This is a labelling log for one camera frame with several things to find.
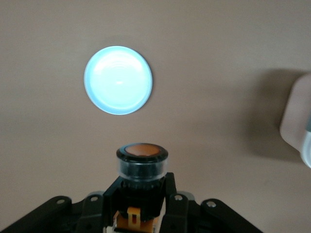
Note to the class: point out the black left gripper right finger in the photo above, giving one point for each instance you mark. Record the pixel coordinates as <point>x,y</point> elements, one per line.
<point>184,216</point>

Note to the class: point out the orange push-button switch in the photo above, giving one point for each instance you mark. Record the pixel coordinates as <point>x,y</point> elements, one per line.
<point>142,170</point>

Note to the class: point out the brown table cover mat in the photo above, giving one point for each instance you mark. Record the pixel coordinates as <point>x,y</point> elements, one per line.
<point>206,36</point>

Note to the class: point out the white lidded storage box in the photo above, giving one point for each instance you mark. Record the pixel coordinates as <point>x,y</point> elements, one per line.
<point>298,116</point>

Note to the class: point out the light blue round plate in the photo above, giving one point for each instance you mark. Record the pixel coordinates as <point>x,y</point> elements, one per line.
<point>117,80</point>

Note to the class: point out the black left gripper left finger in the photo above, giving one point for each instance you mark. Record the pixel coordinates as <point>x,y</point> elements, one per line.
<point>92,213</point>

